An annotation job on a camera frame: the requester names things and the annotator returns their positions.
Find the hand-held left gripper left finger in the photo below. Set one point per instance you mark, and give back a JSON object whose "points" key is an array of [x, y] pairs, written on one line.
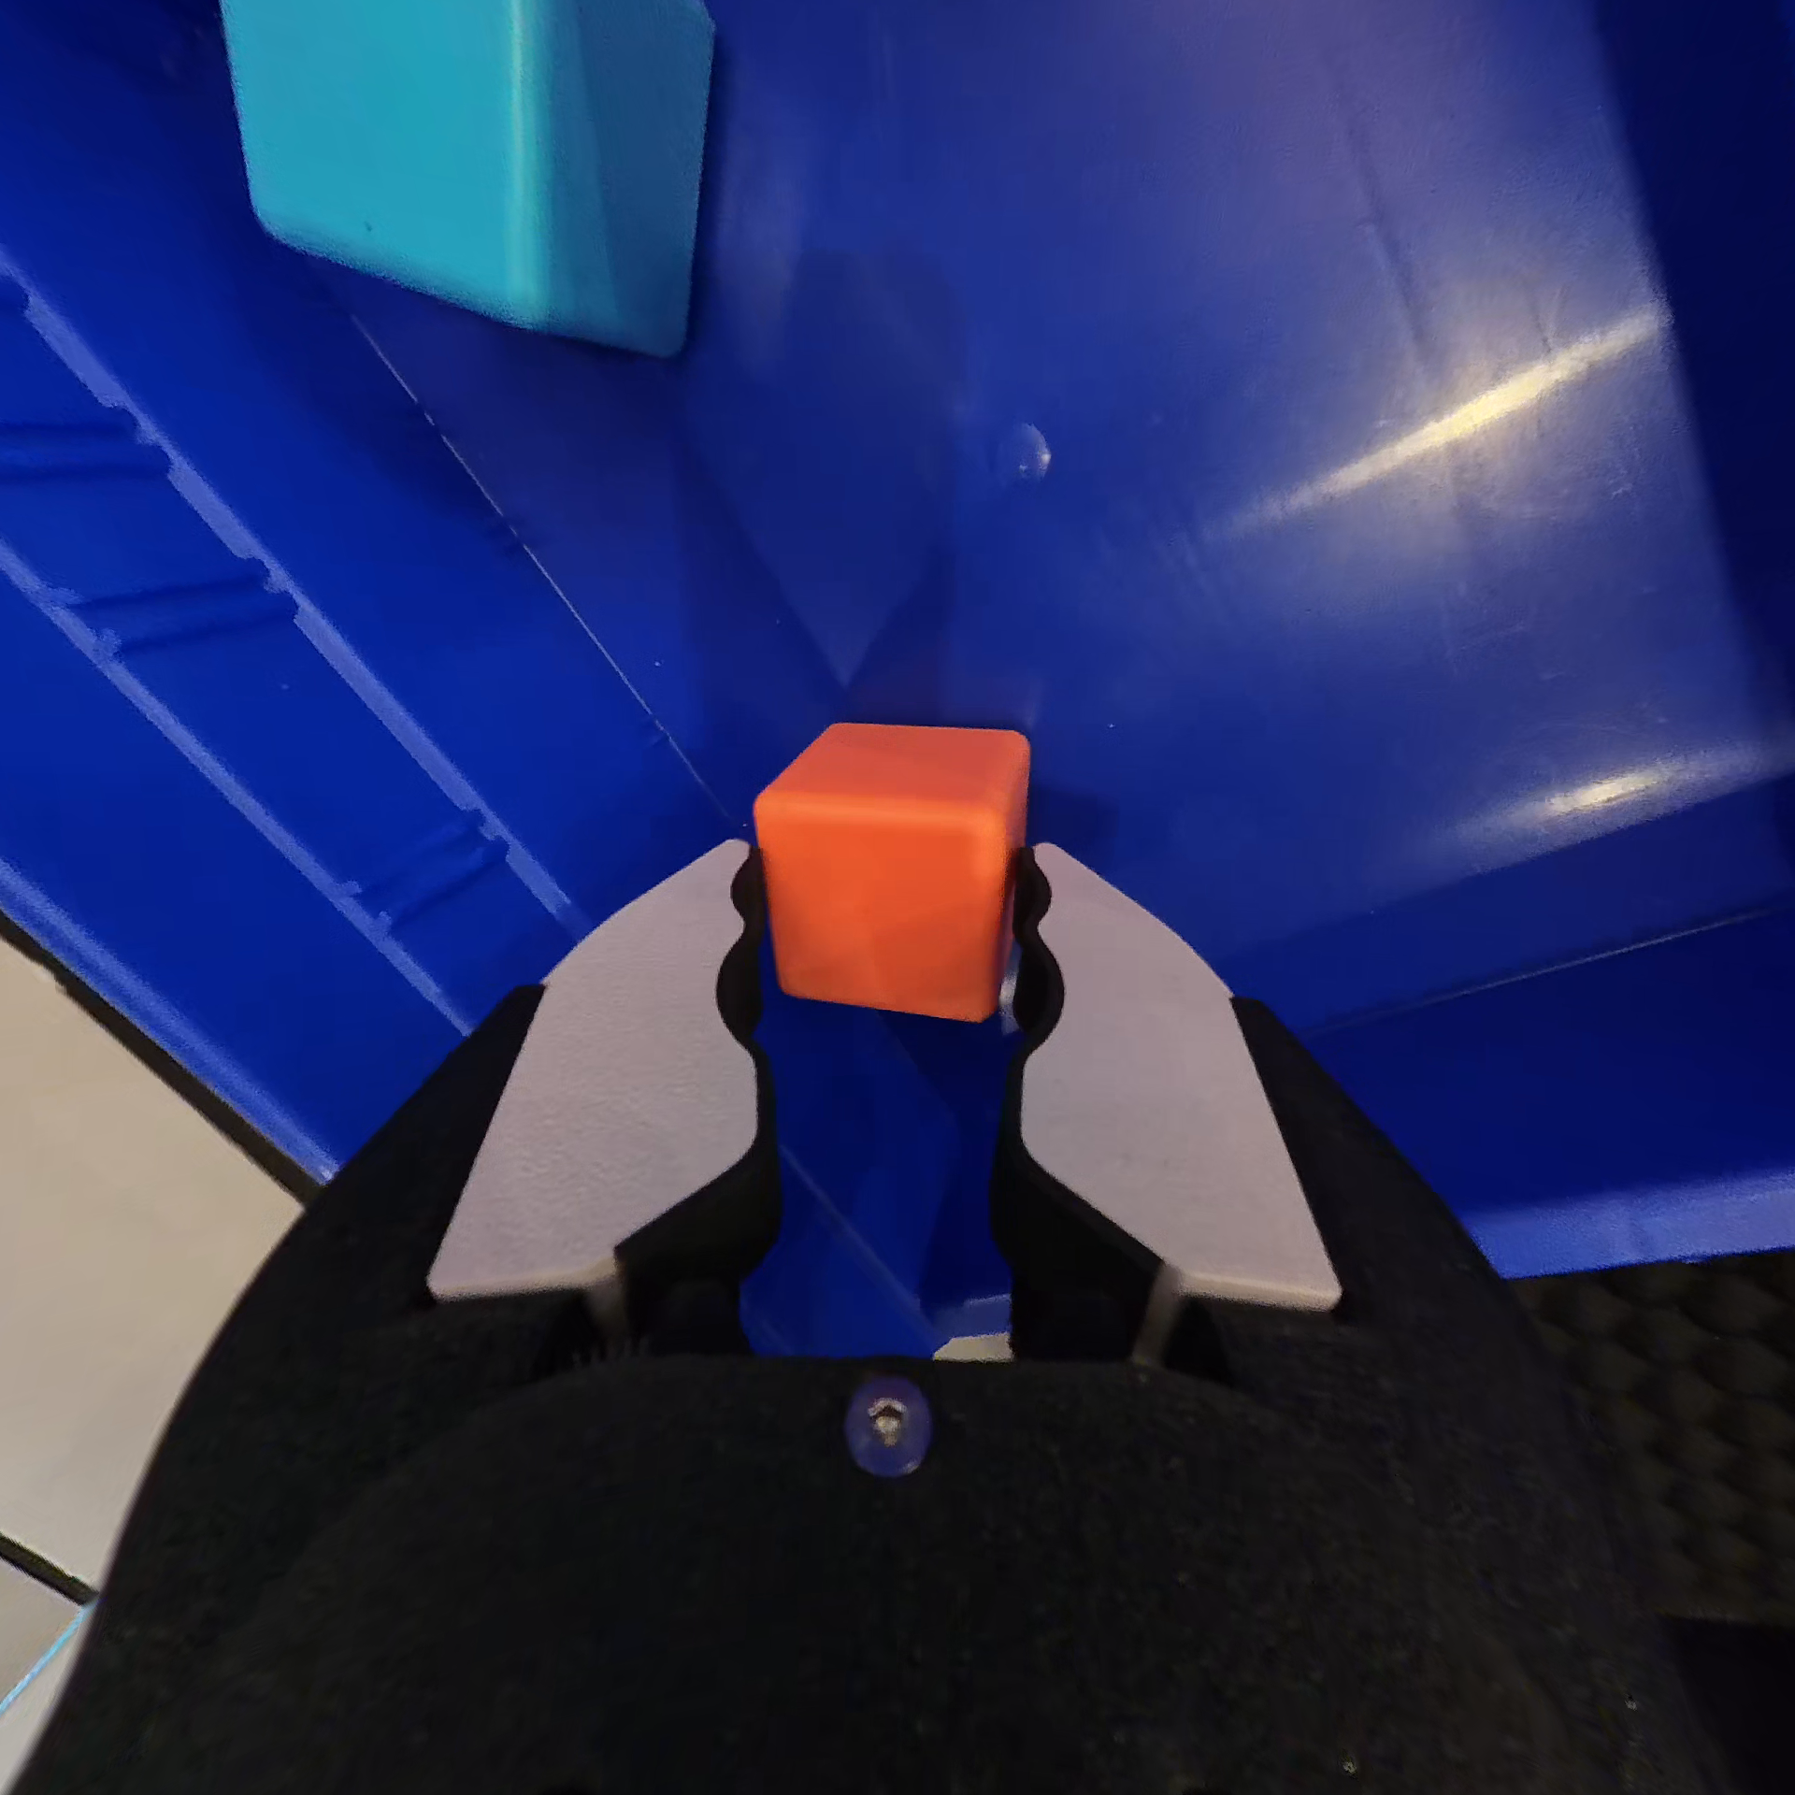
{"points": [[594, 1122]]}

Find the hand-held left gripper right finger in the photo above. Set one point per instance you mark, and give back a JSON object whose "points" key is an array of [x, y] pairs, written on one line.
{"points": [[1178, 1122]]}

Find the black textured mat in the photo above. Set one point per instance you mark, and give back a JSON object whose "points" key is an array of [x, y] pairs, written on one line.
{"points": [[1670, 1431]]}

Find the teal magnetic cube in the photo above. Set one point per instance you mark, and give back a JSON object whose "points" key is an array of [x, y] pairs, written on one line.
{"points": [[464, 141]]}

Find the orange magnetic cube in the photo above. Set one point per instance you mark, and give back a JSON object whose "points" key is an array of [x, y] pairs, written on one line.
{"points": [[892, 870]]}

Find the blue plastic bin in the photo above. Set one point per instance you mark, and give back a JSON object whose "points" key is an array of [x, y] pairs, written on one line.
{"points": [[1262, 421]]}

